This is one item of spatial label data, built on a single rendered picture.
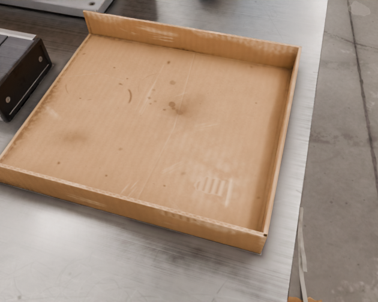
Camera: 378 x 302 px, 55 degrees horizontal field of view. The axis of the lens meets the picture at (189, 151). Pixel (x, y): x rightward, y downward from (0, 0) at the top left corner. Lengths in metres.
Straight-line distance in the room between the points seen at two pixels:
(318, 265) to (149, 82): 0.95
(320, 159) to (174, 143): 1.11
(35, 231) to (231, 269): 0.19
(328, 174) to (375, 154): 0.22
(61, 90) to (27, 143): 0.09
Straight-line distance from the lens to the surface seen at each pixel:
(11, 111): 0.49
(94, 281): 0.36
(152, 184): 0.38
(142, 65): 0.50
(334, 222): 1.36
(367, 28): 2.16
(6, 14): 0.67
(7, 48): 0.51
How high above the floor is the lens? 1.16
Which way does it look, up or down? 55 degrees down
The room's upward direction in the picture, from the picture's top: 2 degrees counter-clockwise
